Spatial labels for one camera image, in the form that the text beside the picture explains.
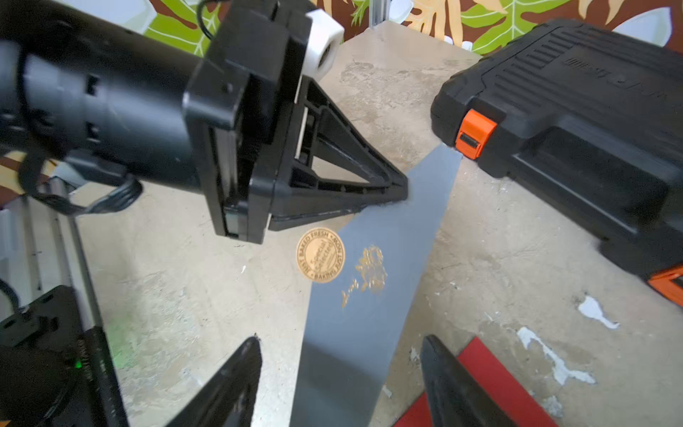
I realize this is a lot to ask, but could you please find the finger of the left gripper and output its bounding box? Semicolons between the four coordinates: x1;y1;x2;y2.
267;199;369;231
293;78;409;206

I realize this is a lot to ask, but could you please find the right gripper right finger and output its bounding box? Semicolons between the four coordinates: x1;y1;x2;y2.
420;334;515;427

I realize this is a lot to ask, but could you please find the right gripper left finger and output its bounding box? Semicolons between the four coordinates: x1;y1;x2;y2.
168;336;263;427

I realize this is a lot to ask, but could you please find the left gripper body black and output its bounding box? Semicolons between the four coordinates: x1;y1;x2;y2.
182;1;315;244

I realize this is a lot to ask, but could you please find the red envelope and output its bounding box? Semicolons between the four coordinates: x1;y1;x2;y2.
395;334;557;426

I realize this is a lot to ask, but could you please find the grey envelope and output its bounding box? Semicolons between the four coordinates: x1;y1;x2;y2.
290;143;462;426

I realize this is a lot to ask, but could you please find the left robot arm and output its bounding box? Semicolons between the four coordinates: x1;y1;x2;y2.
1;1;408;244

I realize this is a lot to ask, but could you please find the black tool case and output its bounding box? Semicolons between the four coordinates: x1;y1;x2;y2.
430;20;682;304

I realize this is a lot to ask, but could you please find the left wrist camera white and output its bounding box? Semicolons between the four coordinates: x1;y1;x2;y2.
302;9;344;81

